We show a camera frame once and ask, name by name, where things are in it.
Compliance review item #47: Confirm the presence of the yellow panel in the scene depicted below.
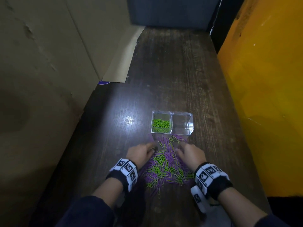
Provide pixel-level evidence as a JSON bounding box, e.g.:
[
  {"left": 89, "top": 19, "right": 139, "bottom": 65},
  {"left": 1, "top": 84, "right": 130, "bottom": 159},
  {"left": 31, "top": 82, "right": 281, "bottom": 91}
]
[{"left": 217, "top": 0, "right": 303, "bottom": 198}]

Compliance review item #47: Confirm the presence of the black wristband with markers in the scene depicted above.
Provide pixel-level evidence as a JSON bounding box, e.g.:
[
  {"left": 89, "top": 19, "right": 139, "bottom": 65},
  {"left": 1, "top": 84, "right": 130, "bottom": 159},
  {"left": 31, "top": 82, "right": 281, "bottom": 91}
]
[
  {"left": 106, "top": 158, "right": 139, "bottom": 193},
  {"left": 190, "top": 162, "right": 234, "bottom": 213}
]

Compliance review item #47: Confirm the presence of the mixed purple green clip pile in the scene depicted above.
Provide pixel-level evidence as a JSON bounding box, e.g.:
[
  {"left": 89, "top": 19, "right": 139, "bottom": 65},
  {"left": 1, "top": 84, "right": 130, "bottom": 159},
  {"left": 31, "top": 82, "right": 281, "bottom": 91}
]
[{"left": 141, "top": 134, "right": 196, "bottom": 199}]

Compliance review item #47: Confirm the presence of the dark grey box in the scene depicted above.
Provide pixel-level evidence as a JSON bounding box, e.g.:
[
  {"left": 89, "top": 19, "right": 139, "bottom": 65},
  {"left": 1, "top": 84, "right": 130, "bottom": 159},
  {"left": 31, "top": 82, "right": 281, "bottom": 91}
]
[{"left": 126, "top": 0, "right": 222, "bottom": 30}]

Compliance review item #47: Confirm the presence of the person's left forearm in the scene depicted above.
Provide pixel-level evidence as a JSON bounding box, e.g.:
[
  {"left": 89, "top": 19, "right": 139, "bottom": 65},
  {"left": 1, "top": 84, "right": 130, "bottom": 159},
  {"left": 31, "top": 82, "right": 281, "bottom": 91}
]
[{"left": 56, "top": 173, "right": 124, "bottom": 227}]

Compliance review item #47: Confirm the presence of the heap of green paper clips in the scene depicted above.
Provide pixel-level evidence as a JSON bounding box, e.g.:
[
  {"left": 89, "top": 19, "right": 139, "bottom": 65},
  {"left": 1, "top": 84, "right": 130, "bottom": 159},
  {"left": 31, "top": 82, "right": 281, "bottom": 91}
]
[{"left": 152, "top": 119, "right": 171, "bottom": 134}]

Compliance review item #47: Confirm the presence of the black right wristband with markers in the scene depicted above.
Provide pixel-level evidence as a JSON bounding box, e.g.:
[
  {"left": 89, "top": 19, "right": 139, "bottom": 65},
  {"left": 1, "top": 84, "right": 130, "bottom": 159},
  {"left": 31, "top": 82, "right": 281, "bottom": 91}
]
[{"left": 190, "top": 162, "right": 234, "bottom": 213}]

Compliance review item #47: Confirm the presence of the black post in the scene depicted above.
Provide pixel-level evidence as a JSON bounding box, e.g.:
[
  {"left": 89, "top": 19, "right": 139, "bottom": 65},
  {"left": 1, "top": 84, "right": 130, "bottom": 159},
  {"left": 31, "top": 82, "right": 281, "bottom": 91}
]
[{"left": 208, "top": 0, "right": 247, "bottom": 54}]

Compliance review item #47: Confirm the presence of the clear plastic box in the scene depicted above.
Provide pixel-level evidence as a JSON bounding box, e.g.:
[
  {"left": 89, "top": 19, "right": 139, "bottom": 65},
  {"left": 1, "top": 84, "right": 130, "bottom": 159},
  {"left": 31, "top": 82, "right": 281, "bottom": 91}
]
[
  {"left": 151, "top": 111, "right": 174, "bottom": 134},
  {"left": 171, "top": 112, "right": 195, "bottom": 136}
]

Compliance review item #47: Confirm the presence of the person's right forearm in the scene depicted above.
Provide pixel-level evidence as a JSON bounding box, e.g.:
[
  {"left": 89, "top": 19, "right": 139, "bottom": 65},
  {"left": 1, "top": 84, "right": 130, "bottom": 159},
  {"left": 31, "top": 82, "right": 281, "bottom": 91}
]
[{"left": 217, "top": 187, "right": 290, "bottom": 227}]

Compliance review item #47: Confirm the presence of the brown cardboard sheet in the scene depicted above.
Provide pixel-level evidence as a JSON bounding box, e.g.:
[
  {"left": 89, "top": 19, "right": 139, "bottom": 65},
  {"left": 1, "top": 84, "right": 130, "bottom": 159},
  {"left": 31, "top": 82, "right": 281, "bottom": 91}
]
[{"left": 0, "top": 0, "right": 146, "bottom": 227}]

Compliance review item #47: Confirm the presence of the person's left hand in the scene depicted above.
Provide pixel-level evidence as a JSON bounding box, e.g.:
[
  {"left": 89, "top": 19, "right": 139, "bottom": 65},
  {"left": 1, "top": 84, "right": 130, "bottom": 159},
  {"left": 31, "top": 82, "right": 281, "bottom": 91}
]
[{"left": 126, "top": 142, "right": 157, "bottom": 170}]

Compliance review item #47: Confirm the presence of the person's right hand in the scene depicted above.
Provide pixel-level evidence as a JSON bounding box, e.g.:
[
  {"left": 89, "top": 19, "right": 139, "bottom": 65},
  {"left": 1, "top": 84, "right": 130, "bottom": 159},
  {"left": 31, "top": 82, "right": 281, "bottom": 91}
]
[{"left": 175, "top": 142, "right": 207, "bottom": 172}]

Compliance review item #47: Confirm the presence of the black left wristband with markers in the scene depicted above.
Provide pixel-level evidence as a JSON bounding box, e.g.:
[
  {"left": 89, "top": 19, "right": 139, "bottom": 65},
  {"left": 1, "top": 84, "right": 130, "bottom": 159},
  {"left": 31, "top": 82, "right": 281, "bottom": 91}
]
[{"left": 106, "top": 158, "right": 139, "bottom": 193}]

